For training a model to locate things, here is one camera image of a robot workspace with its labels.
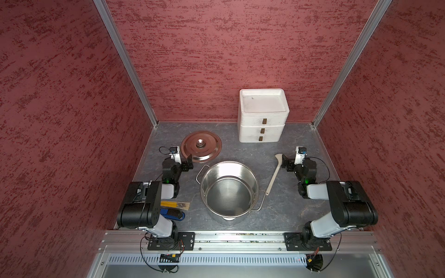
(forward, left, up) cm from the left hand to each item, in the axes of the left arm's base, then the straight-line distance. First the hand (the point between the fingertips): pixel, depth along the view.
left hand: (183, 157), depth 94 cm
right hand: (+1, -60, 0) cm, 60 cm away
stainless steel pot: (-15, -26, -8) cm, 31 cm away
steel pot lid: (+12, -10, -7) cm, 17 cm away
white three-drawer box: (+18, -44, +16) cm, 50 cm away
